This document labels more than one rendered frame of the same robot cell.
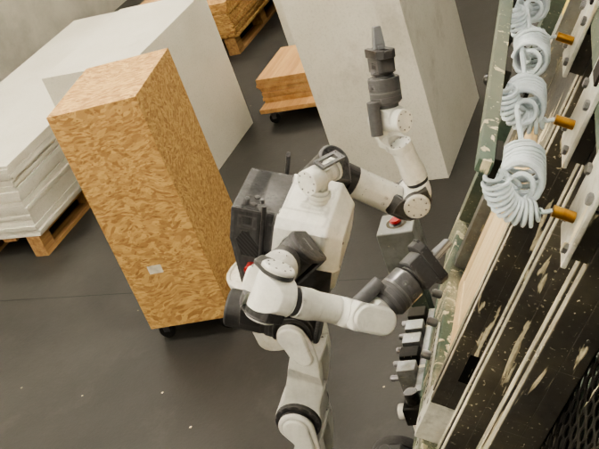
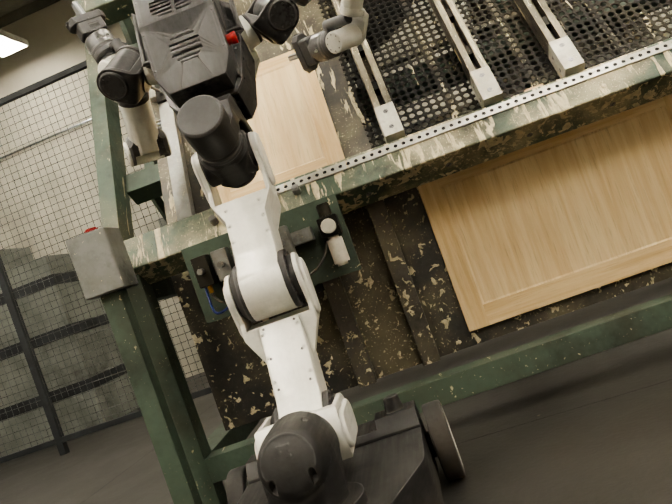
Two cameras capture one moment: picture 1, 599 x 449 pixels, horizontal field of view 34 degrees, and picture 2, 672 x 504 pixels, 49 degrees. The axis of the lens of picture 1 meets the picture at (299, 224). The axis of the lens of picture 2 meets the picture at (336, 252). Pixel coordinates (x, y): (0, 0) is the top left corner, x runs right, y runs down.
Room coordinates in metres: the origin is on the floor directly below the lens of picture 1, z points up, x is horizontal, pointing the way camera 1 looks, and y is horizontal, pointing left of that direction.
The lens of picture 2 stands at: (2.79, 1.91, 0.62)
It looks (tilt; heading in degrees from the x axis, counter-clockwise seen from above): 1 degrees up; 251
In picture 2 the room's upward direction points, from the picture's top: 20 degrees counter-clockwise
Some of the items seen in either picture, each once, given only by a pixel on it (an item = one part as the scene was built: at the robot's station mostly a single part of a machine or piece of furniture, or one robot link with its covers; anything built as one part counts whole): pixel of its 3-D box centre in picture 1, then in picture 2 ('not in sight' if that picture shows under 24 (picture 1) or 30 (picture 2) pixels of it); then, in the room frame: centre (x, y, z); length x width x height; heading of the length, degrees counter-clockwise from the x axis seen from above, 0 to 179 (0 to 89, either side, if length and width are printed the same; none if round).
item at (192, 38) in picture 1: (155, 102); not in sight; (5.88, 0.57, 0.48); 1.00 x 0.64 x 0.95; 150
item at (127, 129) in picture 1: (163, 200); not in sight; (4.15, 0.55, 0.63); 0.50 x 0.42 x 1.25; 160
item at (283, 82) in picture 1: (306, 80); not in sight; (6.14, -0.38, 0.15); 0.61 x 0.51 x 0.31; 150
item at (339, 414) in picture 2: not in sight; (308, 434); (2.45, 0.32, 0.28); 0.21 x 0.20 x 0.13; 66
